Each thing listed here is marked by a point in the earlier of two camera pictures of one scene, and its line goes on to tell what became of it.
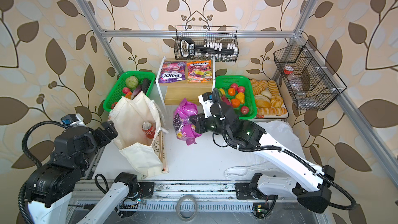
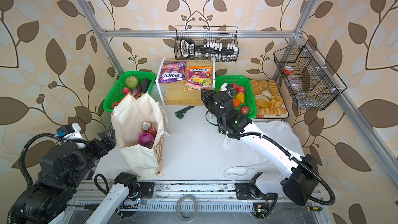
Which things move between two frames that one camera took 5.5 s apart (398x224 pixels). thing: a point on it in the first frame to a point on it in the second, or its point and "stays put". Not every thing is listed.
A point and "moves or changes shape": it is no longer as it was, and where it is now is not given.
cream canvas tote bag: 144,157 stays put
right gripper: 199,124 to 207,99
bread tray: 269,102 stays put
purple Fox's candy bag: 172,71 stays put
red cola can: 148,128 stays put
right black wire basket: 313,83 stays put
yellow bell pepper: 241,96 stays put
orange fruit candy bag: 199,71 moves or changes shape
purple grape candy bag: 184,128 to 146,139
